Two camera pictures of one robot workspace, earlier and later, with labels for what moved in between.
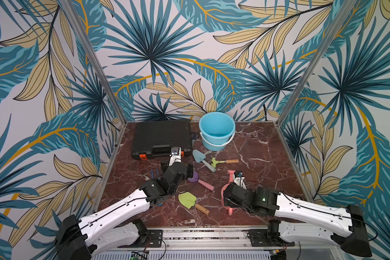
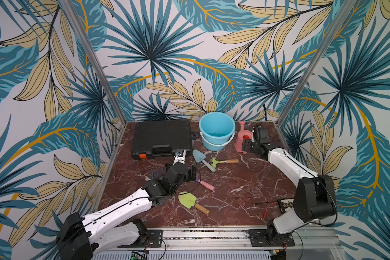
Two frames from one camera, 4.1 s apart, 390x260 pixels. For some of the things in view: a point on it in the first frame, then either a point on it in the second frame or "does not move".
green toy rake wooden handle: (214, 162) does not move
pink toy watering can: (231, 209) -> (242, 134)
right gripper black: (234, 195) -> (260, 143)
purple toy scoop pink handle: (195, 177) does not move
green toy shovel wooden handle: (189, 201) does not move
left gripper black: (190, 173) does not move
